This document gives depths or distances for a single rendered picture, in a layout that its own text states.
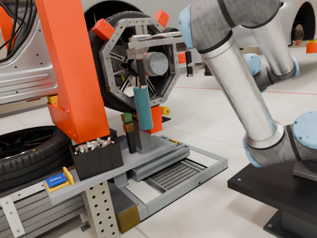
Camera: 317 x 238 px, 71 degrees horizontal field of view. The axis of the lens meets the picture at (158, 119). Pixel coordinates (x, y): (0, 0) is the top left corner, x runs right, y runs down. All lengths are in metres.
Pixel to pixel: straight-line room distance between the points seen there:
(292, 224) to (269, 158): 0.42
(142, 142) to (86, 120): 0.63
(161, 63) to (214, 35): 0.68
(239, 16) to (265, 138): 0.48
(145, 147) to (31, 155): 0.77
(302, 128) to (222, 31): 0.49
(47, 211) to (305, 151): 1.21
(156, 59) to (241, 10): 0.73
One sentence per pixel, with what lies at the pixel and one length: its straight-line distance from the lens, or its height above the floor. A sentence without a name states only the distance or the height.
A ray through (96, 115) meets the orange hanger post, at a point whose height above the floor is 0.66.
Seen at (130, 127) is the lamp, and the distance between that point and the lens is 1.08.
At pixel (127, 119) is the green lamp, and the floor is 0.63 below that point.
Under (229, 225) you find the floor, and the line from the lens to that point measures 1.35.
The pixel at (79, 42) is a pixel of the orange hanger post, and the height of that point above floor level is 1.01.
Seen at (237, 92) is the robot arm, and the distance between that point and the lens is 0.79.
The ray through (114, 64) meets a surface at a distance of 1.83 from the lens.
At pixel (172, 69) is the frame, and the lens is 1.62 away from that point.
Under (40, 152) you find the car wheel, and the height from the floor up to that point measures 0.49.
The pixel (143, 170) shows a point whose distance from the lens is 1.58.
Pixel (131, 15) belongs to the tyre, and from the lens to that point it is 1.52.
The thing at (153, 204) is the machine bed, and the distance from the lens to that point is 1.41.
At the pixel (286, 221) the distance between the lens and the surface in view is 1.33.
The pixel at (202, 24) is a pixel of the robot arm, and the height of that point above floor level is 0.98.
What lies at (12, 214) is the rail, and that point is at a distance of 1.32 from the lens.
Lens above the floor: 0.93
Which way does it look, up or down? 17 degrees down
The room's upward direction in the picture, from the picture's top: 8 degrees counter-clockwise
